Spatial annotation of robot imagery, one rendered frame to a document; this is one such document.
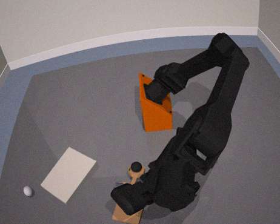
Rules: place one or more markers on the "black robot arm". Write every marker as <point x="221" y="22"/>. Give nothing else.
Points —
<point x="206" y="130"/>

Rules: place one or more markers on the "black ball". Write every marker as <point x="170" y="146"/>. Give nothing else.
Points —
<point x="136" y="166"/>

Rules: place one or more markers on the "grey ball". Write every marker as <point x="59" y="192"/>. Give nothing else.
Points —
<point x="28" y="191"/>

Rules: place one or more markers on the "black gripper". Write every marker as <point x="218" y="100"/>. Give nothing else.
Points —
<point x="133" y="198"/>

